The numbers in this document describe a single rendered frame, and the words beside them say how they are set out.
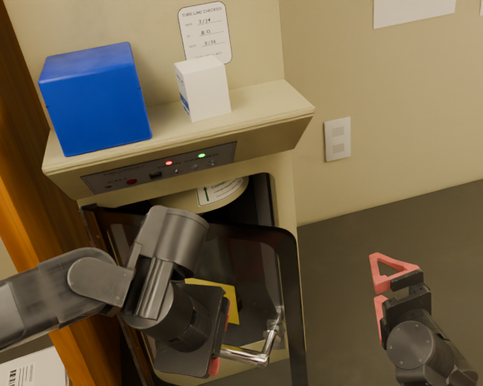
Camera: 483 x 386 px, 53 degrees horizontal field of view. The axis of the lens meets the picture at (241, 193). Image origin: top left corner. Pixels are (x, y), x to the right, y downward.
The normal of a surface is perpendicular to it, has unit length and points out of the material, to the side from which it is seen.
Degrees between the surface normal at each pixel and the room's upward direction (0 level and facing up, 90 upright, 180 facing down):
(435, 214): 0
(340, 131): 90
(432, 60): 90
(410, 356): 37
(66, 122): 90
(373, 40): 90
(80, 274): 45
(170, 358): 28
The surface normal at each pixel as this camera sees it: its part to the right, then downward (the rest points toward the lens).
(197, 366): -0.30, -0.48
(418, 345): -0.66, -0.51
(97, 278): 0.35, -0.34
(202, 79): 0.32, 0.48
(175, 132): -0.12, -0.84
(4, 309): 0.14, -0.31
